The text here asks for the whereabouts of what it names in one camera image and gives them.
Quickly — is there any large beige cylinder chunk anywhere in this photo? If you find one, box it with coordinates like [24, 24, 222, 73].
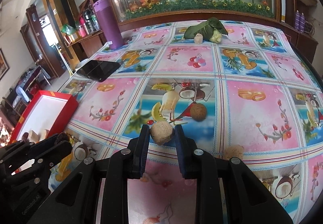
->
[150, 121, 174, 146]

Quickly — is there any round brown fruit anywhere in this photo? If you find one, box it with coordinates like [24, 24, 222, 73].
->
[190, 103, 207, 122]

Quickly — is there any red tray box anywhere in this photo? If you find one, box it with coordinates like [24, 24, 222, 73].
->
[10, 90, 79, 143]

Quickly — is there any fruit pattern tablecloth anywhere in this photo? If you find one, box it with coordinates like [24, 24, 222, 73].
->
[49, 21, 322, 223]

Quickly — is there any black smartphone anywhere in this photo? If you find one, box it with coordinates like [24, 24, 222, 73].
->
[77, 60, 121, 82]

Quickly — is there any small beige chunk by vegetable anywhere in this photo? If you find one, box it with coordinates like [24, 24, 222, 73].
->
[194, 33, 204, 45]

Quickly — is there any green leafy vegetable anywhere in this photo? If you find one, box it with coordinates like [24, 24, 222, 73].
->
[183, 17, 228, 43]

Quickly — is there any purple thermos bottle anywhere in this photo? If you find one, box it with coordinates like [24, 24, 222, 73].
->
[93, 0, 124, 49]

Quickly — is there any pink bottle on shelf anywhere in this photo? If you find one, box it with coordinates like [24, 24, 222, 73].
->
[79, 17, 88, 37]

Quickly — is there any green bag on shelf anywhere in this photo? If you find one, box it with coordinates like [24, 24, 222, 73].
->
[61, 24, 76, 35]

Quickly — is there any dark steel flask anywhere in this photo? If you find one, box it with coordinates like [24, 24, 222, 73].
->
[83, 9, 95, 33]

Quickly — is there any purple bottle pair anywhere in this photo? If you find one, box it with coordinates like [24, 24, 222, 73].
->
[294, 10, 305, 33]

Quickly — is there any wooden side shelf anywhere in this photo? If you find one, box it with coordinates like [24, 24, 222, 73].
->
[41, 0, 106, 72]

